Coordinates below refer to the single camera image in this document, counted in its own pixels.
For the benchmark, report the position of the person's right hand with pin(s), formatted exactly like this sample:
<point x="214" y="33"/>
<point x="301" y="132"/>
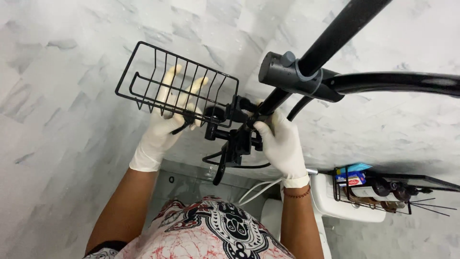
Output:
<point x="284" y="147"/>

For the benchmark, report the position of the person's left hand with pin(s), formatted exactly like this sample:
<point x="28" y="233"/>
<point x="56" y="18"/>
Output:
<point x="154" y="136"/>

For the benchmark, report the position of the black shower rail pole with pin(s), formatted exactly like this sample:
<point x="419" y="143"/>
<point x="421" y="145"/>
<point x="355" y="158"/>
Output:
<point x="334" y="34"/>

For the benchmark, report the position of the chrome water valve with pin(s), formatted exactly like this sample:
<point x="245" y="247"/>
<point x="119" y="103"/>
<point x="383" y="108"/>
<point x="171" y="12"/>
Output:
<point x="312" y="171"/>

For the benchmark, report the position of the black shower mixer valve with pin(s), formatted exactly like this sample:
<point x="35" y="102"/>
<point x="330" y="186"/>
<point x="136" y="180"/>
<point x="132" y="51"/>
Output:
<point x="237" y="144"/>

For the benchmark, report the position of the white toilet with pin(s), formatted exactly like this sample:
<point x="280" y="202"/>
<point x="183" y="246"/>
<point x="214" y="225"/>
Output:
<point x="327" y="201"/>

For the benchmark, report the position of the black shower head holder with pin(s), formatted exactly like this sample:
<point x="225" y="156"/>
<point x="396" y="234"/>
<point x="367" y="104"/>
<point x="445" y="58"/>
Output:
<point x="280" y="73"/>

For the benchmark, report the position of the patterned red black white shirt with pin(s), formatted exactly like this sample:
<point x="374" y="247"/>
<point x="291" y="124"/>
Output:
<point x="208" y="233"/>

